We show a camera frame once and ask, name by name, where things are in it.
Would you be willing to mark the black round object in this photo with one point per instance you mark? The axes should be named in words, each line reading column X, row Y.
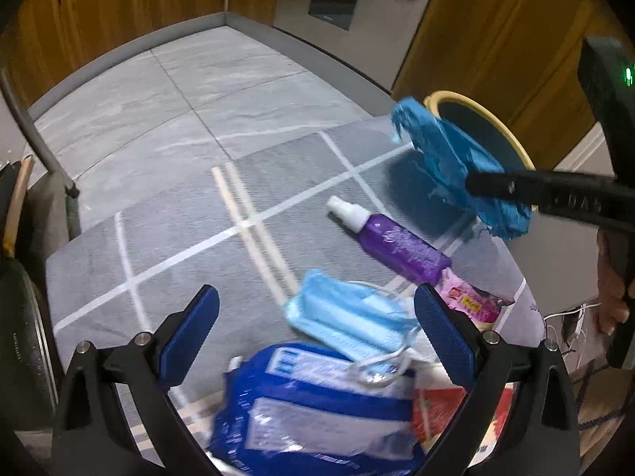
column 25, row 337

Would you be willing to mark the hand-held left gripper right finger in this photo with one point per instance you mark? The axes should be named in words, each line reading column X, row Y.
column 441, row 337

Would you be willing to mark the blue face mask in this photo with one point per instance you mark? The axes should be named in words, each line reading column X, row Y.
column 342, row 317

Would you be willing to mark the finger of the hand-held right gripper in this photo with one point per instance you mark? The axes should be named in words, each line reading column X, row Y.
column 496, row 184

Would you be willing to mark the pink snack packet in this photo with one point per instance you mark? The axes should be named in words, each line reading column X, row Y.
column 466, row 300

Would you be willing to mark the stainless steel appliance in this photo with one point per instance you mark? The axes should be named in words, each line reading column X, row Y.
column 377, row 20

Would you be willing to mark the blue plastic bag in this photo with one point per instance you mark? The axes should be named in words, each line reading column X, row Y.
column 446, row 153

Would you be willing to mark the grey rug with white lines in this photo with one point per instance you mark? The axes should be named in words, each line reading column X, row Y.
column 198, row 238

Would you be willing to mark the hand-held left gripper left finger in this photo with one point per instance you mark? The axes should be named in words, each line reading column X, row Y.
column 193, row 329

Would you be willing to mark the grey metal chair frame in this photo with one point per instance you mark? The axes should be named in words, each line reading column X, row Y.
column 30, row 129

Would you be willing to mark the tall wooden cabinet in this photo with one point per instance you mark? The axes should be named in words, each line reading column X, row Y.
column 496, row 34

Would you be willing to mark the blue wet wipes packet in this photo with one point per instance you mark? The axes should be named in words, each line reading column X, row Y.
column 297, row 416

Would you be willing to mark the blue bin with yellow rim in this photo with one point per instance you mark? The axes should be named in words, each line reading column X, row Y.
column 476, row 121

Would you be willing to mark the person's right hand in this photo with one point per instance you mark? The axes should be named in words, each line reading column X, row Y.
column 607, row 297

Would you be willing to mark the red and white paper cup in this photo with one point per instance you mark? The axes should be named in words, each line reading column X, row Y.
column 436, row 406

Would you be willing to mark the purple spray bottle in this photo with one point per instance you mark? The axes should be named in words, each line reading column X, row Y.
column 402, row 243

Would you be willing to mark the wooden stick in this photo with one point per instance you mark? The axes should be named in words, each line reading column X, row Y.
column 17, row 198

